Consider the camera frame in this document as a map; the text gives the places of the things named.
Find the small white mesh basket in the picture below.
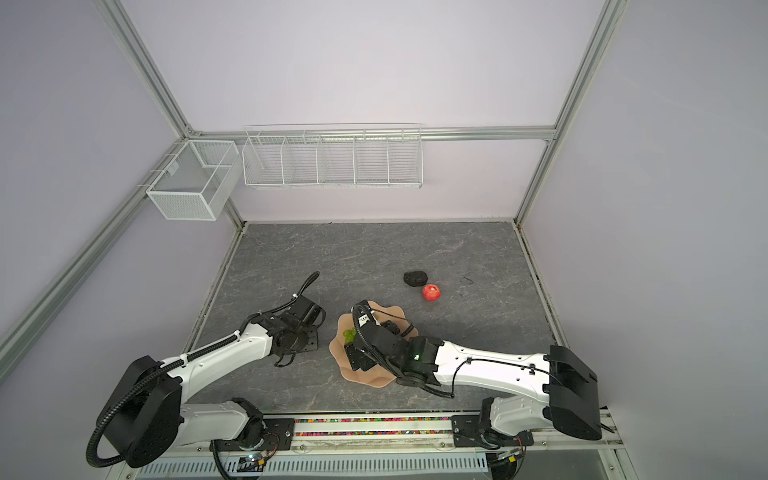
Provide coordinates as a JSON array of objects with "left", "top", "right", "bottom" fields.
[{"left": 147, "top": 140, "right": 243, "bottom": 221}]

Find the aluminium front rail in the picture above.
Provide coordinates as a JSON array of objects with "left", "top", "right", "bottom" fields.
[{"left": 116, "top": 410, "right": 625, "bottom": 460}]

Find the long white wire basket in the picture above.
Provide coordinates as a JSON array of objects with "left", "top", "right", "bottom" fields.
[{"left": 241, "top": 123, "right": 424, "bottom": 188}]

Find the red fake apple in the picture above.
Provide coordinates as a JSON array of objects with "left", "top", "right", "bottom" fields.
[{"left": 422, "top": 284, "right": 441, "bottom": 302}]

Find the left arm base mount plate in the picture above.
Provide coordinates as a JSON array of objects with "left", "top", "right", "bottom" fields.
[{"left": 215, "top": 417, "right": 296, "bottom": 452}]

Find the dark fake avocado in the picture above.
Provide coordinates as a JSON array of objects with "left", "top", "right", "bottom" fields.
[{"left": 403, "top": 270, "right": 429, "bottom": 288}]

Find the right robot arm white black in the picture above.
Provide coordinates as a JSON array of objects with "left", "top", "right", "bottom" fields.
[{"left": 351, "top": 301, "right": 603, "bottom": 450}]

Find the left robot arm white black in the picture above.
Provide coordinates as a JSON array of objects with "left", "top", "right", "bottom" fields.
[{"left": 85, "top": 294, "right": 326, "bottom": 468}]

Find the beige wavy fruit bowl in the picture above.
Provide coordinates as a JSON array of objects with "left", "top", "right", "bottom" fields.
[{"left": 328, "top": 301, "right": 420, "bottom": 389}]

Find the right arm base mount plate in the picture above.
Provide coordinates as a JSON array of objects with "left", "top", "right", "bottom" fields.
[{"left": 450, "top": 414, "right": 534, "bottom": 450}]

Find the green fake grape bunch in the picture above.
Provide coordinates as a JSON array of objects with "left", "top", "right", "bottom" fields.
[{"left": 341, "top": 328, "right": 357, "bottom": 347}]

